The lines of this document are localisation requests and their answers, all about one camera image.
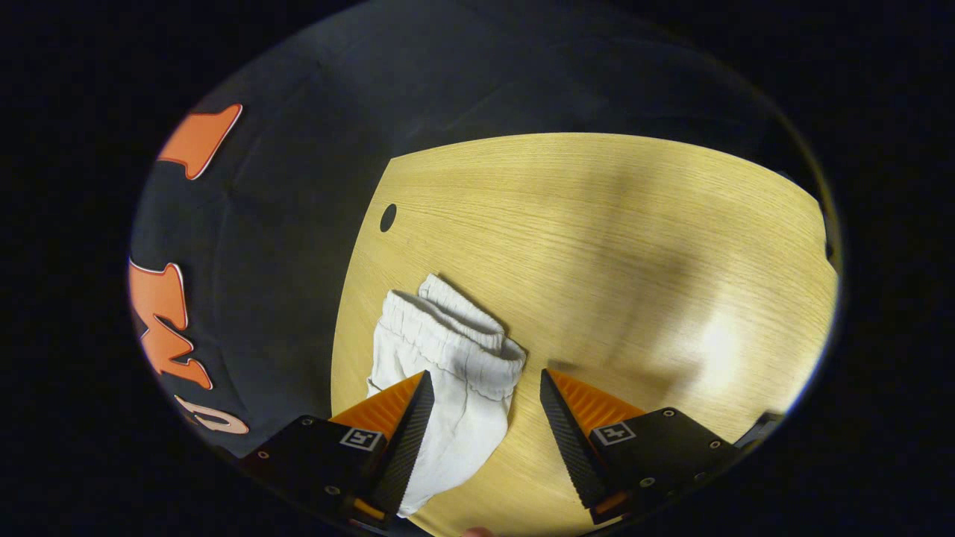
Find black backdrop cloth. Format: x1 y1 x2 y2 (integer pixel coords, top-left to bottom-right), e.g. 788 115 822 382
128 0 840 459

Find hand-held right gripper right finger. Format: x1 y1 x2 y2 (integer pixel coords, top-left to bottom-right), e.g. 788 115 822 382
540 368 747 526

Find white jeans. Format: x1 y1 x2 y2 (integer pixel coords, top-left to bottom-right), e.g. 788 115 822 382
367 274 527 518

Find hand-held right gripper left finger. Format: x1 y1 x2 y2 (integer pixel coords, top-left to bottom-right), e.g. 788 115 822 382
239 371 436 530

